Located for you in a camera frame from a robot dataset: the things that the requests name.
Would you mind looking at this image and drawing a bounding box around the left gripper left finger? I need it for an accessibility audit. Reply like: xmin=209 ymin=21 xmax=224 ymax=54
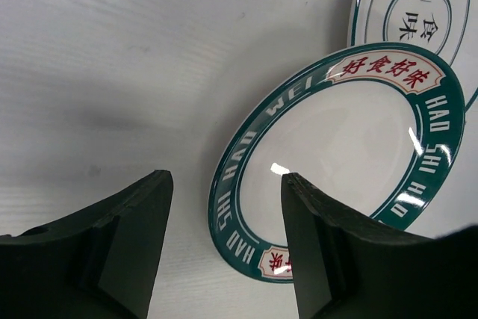
xmin=1 ymin=170 xmax=173 ymax=318

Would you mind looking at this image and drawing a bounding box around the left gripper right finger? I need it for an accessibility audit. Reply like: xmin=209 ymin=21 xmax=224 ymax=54
xmin=281 ymin=173 xmax=477 ymax=318

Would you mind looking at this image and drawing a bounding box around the teal rimmed white plate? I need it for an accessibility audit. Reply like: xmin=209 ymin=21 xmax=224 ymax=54
xmin=208 ymin=43 xmax=465 ymax=283

